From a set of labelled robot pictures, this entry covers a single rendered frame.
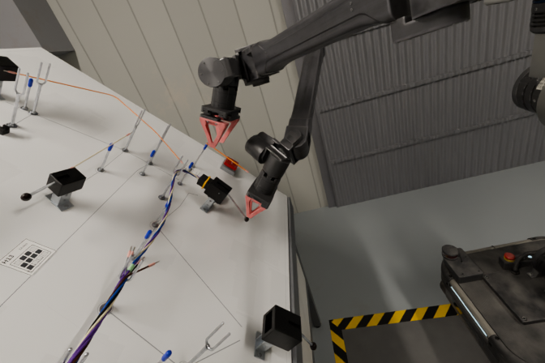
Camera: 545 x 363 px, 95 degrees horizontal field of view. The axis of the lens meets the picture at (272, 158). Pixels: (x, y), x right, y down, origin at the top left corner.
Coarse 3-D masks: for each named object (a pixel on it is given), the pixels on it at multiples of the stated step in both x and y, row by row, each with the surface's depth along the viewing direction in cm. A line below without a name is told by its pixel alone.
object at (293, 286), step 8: (288, 200) 104; (288, 208) 99; (288, 216) 95; (288, 224) 90; (288, 232) 87; (296, 264) 81; (296, 272) 77; (296, 280) 74; (296, 288) 71; (296, 296) 68; (296, 304) 66; (296, 312) 63; (296, 352) 54; (296, 360) 52
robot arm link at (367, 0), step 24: (336, 0) 32; (360, 0) 29; (384, 0) 27; (408, 0) 28; (312, 24) 36; (336, 24) 33; (360, 24) 30; (408, 24) 26; (432, 24) 25; (264, 48) 48; (288, 48) 42; (312, 48) 39; (264, 72) 51
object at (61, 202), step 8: (72, 168) 48; (56, 176) 45; (64, 176) 46; (72, 176) 46; (80, 176) 48; (48, 184) 44; (56, 184) 44; (64, 184) 44; (72, 184) 46; (80, 184) 48; (32, 192) 42; (56, 192) 45; (64, 192) 46; (24, 200) 41; (56, 200) 48; (64, 200) 48; (64, 208) 48
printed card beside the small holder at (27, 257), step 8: (24, 240) 41; (16, 248) 40; (24, 248) 40; (32, 248) 41; (40, 248) 41; (48, 248) 42; (8, 256) 38; (16, 256) 39; (24, 256) 39; (32, 256) 40; (40, 256) 40; (48, 256) 41; (0, 264) 37; (8, 264) 37; (16, 264) 38; (24, 264) 39; (32, 264) 39; (40, 264) 40; (24, 272) 38; (32, 272) 38
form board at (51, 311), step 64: (64, 64) 84; (64, 128) 63; (128, 128) 78; (0, 192) 44; (128, 192) 60; (192, 192) 73; (0, 256) 38; (64, 256) 42; (192, 256) 57; (256, 256) 69; (0, 320) 33; (64, 320) 36; (128, 320) 41; (192, 320) 47; (256, 320) 54
